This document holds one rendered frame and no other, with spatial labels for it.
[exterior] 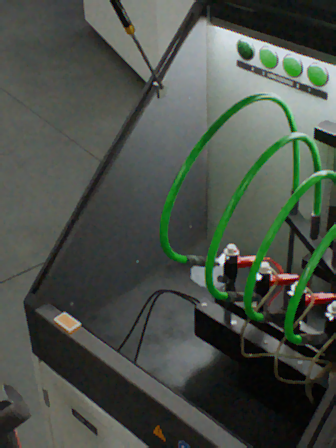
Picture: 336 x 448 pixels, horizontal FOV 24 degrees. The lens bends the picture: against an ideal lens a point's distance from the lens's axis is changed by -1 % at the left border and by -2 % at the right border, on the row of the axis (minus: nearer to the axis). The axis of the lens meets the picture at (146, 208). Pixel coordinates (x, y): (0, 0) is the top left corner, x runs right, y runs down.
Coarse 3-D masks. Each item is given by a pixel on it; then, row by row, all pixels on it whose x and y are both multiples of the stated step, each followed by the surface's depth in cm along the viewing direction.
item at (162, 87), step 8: (112, 0) 144; (120, 8) 146; (120, 16) 147; (128, 16) 149; (128, 24) 149; (128, 32) 150; (136, 40) 153; (144, 56) 156; (152, 72) 159; (160, 88) 162; (160, 96) 164
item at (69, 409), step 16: (48, 368) 170; (48, 384) 174; (64, 384) 168; (48, 400) 178; (64, 400) 172; (80, 400) 165; (64, 416) 176; (80, 416) 169; (96, 416) 163; (64, 432) 180; (80, 432) 173; (96, 432) 166; (112, 432) 161; (128, 432) 155
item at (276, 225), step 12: (312, 180) 125; (300, 192) 124; (288, 204) 123; (276, 228) 122; (264, 240) 123; (264, 252) 122; (252, 264) 123; (252, 276) 123; (252, 288) 124; (252, 312) 128; (264, 312) 133; (276, 312) 136
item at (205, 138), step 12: (252, 96) 133; (264, 96) 135; (276, 96) 137; (240, 108) 131; (288, 108) 142; (216, 120) 129; (288, 120) 144; (204, 144) 128; (192, 156) 127; (180, 180) 127; (168, 204) 128; (168, 216) 128; (168, 240) 131; (168, 252) 133
